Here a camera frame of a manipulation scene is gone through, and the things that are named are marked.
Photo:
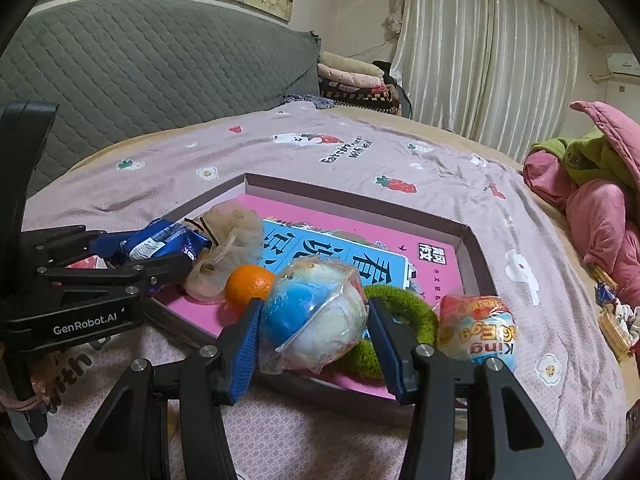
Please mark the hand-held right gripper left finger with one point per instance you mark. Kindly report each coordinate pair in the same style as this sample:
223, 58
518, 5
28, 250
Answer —
245, 355

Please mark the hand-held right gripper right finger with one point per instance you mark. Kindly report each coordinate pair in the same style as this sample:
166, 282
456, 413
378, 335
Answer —
387, 355

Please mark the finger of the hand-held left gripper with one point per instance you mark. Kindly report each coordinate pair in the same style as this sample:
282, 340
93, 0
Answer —
65, 245
150, 272

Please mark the blue snack packet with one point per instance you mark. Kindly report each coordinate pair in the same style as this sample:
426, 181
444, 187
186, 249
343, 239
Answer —
160, 240

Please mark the large orange tangerine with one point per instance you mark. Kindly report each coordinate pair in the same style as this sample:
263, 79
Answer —
247, 285

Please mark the plastic-wrapped toy egg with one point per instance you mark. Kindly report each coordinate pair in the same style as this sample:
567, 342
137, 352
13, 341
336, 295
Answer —
475, 330
320, 320

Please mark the grey shallow box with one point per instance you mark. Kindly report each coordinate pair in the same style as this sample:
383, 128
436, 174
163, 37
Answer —
300, 187

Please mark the green fuzzy hair scrunchie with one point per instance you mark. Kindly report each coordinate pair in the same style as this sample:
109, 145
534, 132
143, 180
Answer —
415, 310

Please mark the beige mesh pouch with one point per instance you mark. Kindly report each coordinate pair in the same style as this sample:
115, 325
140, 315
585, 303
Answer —
230, 240

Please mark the pink picture book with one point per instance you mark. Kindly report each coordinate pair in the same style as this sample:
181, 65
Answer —
435, 260

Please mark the grey quilted headboard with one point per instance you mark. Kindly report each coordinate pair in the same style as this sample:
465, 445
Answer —
150, 70

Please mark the blue candy wrapper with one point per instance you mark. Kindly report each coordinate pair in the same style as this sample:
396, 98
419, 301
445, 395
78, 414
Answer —
606, 294

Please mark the grey knitted cloth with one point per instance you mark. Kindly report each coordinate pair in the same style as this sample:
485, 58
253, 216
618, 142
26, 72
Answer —
307, 101

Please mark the white crumpled wrapper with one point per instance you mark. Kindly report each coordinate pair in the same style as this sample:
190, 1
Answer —
627, 315

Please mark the pink quilt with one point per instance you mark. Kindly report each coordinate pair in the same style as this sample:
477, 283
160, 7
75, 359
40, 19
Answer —
600, 215

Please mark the dark patterned folded blanket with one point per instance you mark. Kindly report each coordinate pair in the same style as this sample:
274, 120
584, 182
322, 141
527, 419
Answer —
360, 97

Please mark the black bag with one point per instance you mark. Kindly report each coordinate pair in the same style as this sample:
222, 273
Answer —
400, 90

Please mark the pink folded blanket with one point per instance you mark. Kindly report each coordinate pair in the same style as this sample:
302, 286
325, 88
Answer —
350, 80

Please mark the green blanket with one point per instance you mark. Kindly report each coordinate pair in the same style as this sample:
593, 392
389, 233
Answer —
590, 155

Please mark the beige folded blanket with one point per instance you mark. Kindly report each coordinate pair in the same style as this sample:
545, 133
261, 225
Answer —
350, 62

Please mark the white pleated curtain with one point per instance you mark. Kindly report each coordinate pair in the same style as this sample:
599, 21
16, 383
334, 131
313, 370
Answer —
475, 60

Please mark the white air conditioner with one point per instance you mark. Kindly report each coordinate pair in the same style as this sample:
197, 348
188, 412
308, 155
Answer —
625, 64

